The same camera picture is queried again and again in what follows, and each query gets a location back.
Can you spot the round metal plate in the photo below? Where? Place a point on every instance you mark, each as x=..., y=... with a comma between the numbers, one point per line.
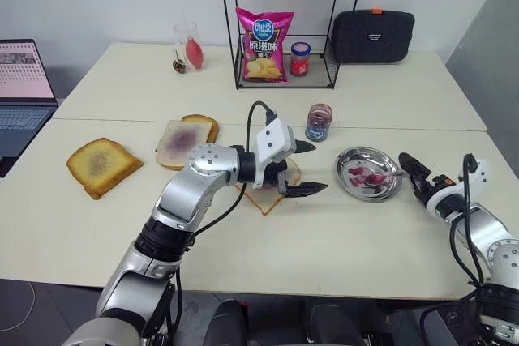
x=357, y=159

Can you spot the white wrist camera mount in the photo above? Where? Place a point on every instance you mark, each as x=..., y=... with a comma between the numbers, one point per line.
x=269, y=143
x=479, y=173

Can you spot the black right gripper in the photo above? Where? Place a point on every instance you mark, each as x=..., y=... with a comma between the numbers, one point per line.
x=440, y=183

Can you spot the black zip case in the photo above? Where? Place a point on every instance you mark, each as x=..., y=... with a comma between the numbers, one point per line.
x=373, y=38

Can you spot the brown toast slice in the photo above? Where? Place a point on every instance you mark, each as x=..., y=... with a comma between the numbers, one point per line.
x=198, y=119

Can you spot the dark rounded shape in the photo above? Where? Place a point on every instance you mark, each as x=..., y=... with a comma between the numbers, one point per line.
x=332, y=321
x=225, y=323

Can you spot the pink potato chips bag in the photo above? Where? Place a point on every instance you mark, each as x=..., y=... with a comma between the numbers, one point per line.
x=263, y=46

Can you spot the small brown round object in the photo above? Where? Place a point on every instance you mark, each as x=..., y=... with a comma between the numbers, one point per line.
x=179, y=65

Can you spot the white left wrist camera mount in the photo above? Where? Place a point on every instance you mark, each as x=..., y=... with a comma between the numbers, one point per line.
x=269, y=143

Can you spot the clear glass cup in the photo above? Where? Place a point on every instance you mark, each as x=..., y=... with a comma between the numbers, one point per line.
x=180, y=36

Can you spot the white bread slice purple jam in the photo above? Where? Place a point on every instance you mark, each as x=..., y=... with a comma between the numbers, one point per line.
x=178, y=142

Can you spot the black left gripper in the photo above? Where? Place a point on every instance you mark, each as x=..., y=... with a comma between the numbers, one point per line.
x=275, y=171

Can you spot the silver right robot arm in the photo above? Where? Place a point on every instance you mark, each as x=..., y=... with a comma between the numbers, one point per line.
x=486, y=230

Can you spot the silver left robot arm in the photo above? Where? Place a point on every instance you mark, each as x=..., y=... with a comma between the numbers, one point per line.
x=194, y=184

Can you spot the glass jar of purple jam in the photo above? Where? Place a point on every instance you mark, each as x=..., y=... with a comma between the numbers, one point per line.
x=319, y=123

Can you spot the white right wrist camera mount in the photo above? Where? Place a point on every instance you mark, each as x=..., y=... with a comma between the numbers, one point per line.
x=479, y=173

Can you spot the open laptop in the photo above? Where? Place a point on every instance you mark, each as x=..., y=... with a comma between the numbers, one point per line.
x=20, y=90

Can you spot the yellow toast slice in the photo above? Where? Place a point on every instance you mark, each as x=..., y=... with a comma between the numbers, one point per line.
x=101, y=161
x=101, y=193

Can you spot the red sauce jar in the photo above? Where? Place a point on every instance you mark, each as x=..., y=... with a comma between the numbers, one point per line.
x=300, y=60

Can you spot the red oval object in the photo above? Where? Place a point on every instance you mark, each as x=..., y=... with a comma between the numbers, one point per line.
x=194, y=54

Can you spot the metal spoon with jam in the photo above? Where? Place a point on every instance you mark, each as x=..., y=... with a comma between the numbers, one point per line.
x=374, y=179

